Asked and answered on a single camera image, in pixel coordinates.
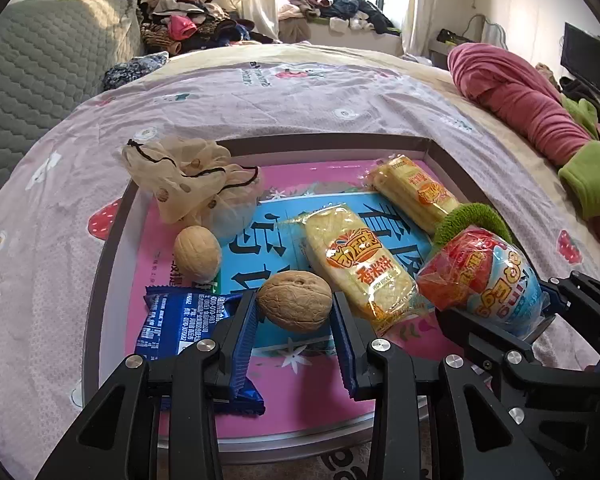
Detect beige dotted scrunchie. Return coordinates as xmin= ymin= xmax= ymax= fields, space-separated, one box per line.
xmin=122 ymin=135 xmax=263 ymax=241

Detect green fuzzy ring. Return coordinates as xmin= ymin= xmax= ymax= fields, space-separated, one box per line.
xmin=432 ymin=202 xmax=513 ymax=251

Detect pink quilt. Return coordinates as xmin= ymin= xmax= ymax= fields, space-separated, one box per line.
xmin=447 ymin=42 xmax=600 ymax=256

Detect toy egg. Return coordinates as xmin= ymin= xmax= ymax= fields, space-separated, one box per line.
xmin=415 ymin=226 xmax=551 ymax=338

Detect pile of mixed clothes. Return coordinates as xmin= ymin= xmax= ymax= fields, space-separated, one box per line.
xmin=127 ymin=0 xmax=281 ymax=56

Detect dark blue patterned cloth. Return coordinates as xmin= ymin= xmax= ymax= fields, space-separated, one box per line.
xmin=102 ymin=51 xmax=171 ymax=92

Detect dark clothes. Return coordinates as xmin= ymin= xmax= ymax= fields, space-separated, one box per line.
xmin=535 ymin=62 xmax=600 ymax=126

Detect dark shallow cardboard box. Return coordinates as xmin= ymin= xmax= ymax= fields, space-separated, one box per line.
xmin=82 ymin=135 xmax=486 ymax=461

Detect yellow cracker packet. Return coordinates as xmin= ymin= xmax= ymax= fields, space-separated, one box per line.
xmin=285 ymin=204 xmax=433 ymax=338
xmin=367 ymin=155 xmax=461 ymax=233

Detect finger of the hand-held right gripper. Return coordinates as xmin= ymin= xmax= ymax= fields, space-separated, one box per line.
xmin=532 ymin=270 xmax=600 ymax=346
xmin=435 ymin=307 xmax=546 ymax=391

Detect pink and blue book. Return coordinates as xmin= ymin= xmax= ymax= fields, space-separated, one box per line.
xmin=130 ymin=160 xmax=461 ymax=436

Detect blue snack packet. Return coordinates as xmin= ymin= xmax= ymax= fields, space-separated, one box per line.
xmin=134 ymin=285 xmax=266 ymax=416

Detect clothes heap at window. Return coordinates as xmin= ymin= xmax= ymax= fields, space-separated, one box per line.
xmin=277 ymin=0 xmax=401 ymax=36

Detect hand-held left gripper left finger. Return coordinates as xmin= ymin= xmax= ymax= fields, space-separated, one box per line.
xmin=35 ymin=290 xmax=261 ymax=480

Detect grey quilted headboard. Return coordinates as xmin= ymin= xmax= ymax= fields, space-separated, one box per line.
xmin=0 ymin=0 xmax=143 ymax=216

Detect walnut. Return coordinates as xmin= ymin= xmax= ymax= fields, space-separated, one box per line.
xmin=256 ymin=270 xmax=333 ymax=333
xmin=173 ymin=226 xmax=222 ymax=282

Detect green fleece blanket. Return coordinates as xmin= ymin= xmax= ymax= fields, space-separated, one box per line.
xmin=557 ymin=97 xmax=600 ymax=221

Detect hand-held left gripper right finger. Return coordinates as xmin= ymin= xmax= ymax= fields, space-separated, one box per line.
xmin=330 ymin=291 xmax=556 ymax=480

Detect black television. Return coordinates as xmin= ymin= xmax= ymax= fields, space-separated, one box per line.
xmin=560 ymin=22 xmax=600 ymax=111

